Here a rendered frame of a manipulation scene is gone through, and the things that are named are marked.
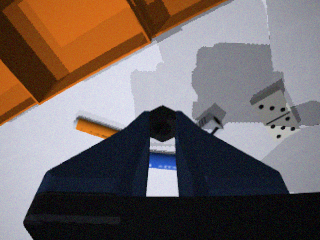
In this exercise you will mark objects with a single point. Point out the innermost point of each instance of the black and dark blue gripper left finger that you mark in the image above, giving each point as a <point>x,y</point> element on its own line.
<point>118,164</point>

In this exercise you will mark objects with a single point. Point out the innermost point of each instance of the white domino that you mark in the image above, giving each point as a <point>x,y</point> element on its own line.
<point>275,113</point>

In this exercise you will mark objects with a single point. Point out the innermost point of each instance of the blue battery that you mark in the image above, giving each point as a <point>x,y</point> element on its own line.
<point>162,161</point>

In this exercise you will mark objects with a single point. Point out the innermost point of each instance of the orange three-compartment tray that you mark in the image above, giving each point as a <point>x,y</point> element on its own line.
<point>49,46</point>

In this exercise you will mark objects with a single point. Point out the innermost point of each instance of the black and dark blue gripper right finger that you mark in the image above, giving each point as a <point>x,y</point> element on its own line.
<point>216,168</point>

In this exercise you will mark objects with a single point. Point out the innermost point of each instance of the orange battery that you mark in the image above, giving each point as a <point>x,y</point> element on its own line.
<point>93,128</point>

